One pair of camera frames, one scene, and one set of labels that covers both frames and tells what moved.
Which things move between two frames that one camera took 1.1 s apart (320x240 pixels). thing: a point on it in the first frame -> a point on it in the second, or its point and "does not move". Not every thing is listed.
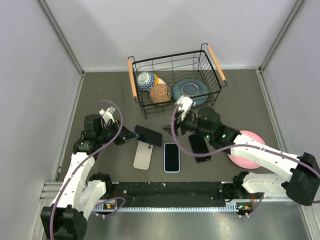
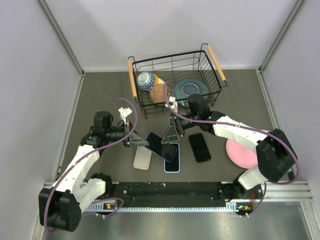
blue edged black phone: (148, 135) -> (167, 151)
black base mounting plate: (173, 194) does not move
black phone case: (199, 145) does not move
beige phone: (143, 155) does not move
